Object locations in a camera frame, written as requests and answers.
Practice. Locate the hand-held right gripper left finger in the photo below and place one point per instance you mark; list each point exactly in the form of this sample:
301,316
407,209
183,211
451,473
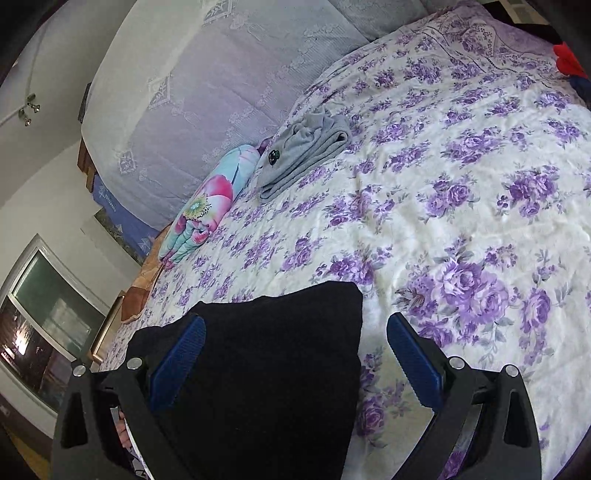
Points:
180,360

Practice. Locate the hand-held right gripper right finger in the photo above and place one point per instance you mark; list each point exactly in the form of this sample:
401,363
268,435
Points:
413,360

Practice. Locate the black pants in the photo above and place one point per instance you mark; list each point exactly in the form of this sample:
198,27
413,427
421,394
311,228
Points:
268,369

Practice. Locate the orange brown pillow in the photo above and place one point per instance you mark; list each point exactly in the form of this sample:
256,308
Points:
136,295

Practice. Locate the window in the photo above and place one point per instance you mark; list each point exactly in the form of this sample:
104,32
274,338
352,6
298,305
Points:
46,323

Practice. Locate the blue patterned cloth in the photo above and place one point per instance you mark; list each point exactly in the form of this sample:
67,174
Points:
120,212

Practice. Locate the colourful floral folded blanket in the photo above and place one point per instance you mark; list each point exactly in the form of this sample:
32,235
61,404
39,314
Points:
207,198

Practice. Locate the purple floral bedsheet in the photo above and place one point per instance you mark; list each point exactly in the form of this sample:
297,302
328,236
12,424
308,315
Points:
461,161

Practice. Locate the grey folded garment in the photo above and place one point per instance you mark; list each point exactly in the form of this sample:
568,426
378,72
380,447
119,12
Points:
300,152

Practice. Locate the red and blue garment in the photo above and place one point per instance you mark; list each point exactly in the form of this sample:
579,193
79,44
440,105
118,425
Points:
568,57

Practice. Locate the grey pillow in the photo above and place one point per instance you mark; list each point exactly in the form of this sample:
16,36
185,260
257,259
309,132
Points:
378,18

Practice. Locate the wooden bed frame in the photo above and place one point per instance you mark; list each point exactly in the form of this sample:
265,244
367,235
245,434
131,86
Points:
85,164

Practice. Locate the metal wall hooks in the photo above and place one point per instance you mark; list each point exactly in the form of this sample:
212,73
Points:
30,108

